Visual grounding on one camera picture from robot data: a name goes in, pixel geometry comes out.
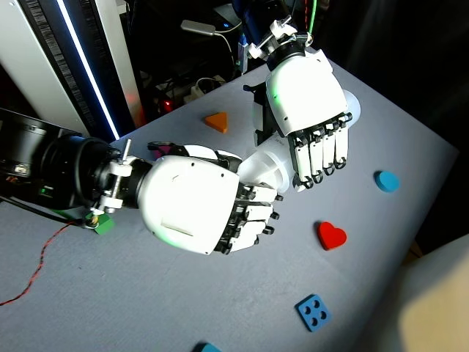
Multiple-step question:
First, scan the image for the white adapter cable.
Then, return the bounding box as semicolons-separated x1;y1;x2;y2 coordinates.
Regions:
214;31;237;65

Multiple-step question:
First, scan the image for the white power strip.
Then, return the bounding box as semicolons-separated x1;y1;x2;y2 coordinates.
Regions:
182;75;228;103

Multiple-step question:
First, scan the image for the blue silver plug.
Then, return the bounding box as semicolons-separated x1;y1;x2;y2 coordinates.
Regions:
236;34;247;74

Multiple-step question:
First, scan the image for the green cube block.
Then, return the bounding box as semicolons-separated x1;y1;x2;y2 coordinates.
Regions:
93;216;115;235

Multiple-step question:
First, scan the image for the silver adapter box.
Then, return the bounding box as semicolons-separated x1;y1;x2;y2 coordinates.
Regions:
180;20;217;37

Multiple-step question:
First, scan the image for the blue round disc block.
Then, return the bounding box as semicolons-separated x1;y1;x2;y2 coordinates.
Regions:
373;170;401;194

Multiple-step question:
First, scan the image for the red heart block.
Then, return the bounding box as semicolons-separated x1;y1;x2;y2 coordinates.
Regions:
315;221;348;252

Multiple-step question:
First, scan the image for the white cabinet with light strip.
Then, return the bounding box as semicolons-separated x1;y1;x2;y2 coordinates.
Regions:
0;0;146;142

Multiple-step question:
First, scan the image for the orange triangle block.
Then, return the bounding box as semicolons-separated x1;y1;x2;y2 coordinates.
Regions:
204;111;230;135

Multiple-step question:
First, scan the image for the beige blurred shell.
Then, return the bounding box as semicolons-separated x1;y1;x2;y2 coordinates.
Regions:
318;234;469;352

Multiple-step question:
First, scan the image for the green cable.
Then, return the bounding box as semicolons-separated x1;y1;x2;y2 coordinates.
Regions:
307;0;318;36

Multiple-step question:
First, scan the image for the grey table cloth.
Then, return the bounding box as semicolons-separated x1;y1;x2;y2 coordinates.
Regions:
0;43;461;352

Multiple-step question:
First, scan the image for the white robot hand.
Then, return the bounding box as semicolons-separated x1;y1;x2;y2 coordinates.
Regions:
136;141;285;257
243;47;353;194

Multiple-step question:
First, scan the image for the pink round disc block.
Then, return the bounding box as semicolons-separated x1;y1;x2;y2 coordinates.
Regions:
152;144;173;161

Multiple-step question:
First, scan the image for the large clear plastic syringe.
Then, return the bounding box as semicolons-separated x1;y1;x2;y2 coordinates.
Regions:
236;89;363;195

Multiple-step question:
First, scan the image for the blue square four-hole block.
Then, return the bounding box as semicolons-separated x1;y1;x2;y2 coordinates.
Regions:
295;293;333;333

